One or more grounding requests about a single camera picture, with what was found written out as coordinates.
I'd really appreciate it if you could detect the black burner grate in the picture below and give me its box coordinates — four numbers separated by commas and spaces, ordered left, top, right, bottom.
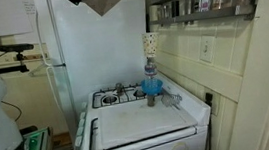
85, 107, 200, 150

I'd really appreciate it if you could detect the black camera stand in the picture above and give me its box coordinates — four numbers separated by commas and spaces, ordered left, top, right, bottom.
0, 50, 31, 76

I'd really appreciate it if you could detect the thin black cable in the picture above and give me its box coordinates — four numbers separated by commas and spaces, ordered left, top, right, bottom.
1, 98, 24, 124

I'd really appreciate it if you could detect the white plastic cutting board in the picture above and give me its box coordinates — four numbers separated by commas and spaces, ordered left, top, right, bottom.
96, 96, 201, 150

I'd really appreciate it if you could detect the white stove knob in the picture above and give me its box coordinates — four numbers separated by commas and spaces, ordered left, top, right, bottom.
73, 135, 85, 149
76, 125, 86, 137
80, 101, 89, 112
78, 111, 88, 122

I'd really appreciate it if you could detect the white stove with black grates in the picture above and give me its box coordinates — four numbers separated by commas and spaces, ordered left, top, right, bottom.
90, 82, 149, 110

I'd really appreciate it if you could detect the clear plastic water bottle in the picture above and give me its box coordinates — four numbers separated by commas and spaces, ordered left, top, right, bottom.
142, 56, 159, 83

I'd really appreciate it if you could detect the cream wall outlet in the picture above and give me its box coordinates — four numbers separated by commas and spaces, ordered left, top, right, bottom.
204, 90, 222, 118

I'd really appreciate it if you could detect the metal wire whisk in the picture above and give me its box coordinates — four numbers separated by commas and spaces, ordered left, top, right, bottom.
160, 90, 184, 109

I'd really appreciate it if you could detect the small grey cup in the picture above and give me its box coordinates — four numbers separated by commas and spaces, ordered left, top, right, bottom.
146, 93, 158, 109
113, 81, 126, 97

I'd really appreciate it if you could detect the wire clothes hanger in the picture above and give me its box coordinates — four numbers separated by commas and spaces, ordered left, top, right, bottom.
27, 59, 67, 79

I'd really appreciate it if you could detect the white refrigerator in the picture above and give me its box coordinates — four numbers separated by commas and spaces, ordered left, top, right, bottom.
32, 0, 160, 135

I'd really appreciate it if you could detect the black stereo camera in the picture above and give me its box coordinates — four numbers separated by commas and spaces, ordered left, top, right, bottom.
0, 41, 35, 55

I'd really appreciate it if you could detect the cream light switch plate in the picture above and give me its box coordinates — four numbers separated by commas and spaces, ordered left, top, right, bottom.
197, 33, 219, 65

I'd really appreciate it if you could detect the black plug and cable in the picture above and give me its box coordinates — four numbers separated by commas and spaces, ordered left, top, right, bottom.
197, 91, 220, 150

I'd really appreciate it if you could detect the blue plastic funnel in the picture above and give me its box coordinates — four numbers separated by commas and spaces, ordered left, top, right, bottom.
140, 77, 166, 97

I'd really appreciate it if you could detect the white label spice jar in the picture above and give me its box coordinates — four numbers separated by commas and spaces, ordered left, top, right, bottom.
198, 0, 214, 13

